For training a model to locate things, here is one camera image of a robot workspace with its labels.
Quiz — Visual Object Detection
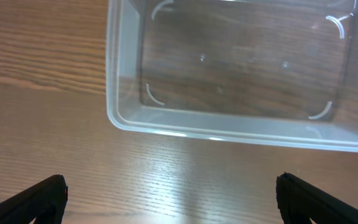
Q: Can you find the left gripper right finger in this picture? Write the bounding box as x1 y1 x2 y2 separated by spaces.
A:
276 173 358 224

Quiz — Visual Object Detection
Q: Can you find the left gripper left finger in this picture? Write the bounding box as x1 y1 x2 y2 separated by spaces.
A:
0 174 68 224

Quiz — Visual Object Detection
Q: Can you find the clear plastic storage box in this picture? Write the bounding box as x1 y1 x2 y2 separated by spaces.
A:
106 0 358 152

